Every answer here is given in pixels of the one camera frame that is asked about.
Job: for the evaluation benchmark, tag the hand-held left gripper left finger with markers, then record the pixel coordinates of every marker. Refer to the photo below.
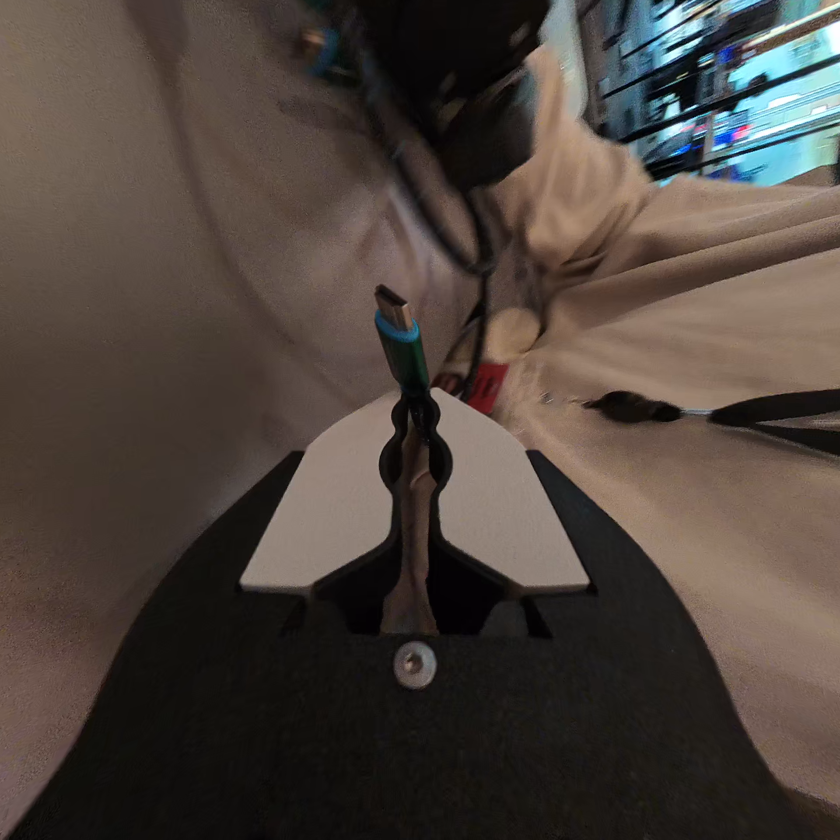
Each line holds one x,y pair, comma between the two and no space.
315,518

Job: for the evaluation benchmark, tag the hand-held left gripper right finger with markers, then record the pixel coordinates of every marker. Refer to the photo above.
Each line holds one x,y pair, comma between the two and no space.
505,518

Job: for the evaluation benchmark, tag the person's beige hoodie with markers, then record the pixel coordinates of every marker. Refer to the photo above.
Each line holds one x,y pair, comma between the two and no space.
689,525

